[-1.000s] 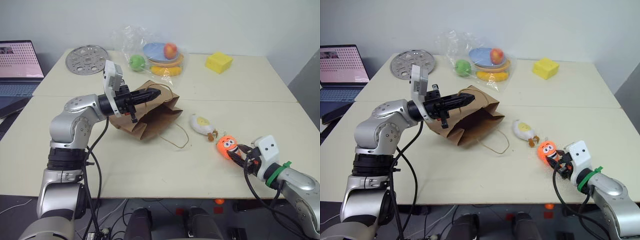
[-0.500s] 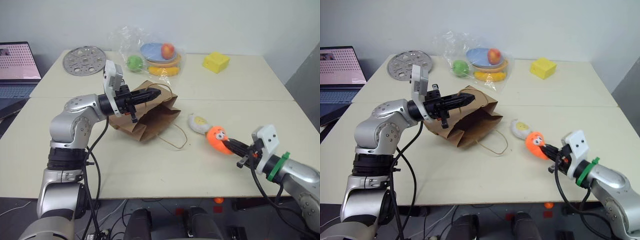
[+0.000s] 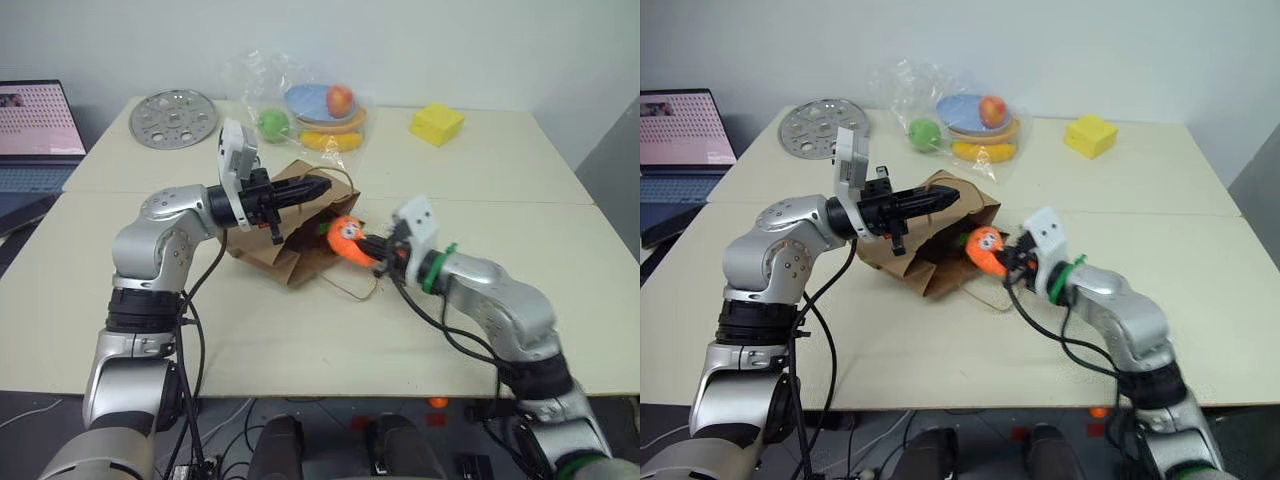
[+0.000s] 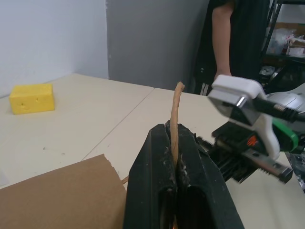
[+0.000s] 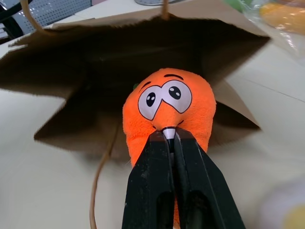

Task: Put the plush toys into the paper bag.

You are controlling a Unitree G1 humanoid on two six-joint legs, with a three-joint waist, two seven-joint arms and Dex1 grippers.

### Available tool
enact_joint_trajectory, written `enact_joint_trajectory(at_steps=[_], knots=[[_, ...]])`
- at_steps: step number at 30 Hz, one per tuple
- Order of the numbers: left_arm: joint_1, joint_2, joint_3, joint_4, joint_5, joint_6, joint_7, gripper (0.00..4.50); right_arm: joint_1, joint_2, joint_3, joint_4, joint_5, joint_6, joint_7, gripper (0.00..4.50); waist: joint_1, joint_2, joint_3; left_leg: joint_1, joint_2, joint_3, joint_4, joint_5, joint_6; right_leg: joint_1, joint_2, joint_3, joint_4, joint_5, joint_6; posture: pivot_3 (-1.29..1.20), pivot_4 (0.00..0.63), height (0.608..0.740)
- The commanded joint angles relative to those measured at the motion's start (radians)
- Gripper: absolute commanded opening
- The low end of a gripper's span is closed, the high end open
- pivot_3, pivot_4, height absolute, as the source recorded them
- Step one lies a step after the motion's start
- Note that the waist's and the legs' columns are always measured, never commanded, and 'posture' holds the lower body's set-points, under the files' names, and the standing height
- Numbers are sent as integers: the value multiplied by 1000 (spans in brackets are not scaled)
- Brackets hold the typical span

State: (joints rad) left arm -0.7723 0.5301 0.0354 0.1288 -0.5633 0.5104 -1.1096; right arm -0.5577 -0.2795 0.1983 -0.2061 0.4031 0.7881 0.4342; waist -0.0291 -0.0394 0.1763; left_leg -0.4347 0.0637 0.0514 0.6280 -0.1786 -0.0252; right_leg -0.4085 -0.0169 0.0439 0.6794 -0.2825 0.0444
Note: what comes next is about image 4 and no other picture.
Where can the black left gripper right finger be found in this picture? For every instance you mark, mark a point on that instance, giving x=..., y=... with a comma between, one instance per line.
x=200, y=186

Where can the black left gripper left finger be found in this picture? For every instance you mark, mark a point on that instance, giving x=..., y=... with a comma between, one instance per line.
x=147, y=167

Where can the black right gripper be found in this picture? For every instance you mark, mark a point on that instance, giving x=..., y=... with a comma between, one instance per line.
x=234, y=152

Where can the yellow block plush toy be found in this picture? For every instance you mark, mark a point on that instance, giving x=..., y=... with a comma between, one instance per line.
x=32, y=100

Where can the person's hand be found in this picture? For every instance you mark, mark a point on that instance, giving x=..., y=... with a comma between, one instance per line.
x=224, y=71

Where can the person in black clothes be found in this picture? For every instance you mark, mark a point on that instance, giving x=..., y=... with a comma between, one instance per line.
x=245, y=35

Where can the white plastic bags on shelf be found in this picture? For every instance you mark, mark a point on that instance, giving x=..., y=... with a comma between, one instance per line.
x=282, y=39

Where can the black metal shelf rack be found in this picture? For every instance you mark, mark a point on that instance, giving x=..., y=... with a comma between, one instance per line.
x=270, y=28

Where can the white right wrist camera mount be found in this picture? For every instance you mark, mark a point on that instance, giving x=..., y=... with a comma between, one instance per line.
x=238, y=86

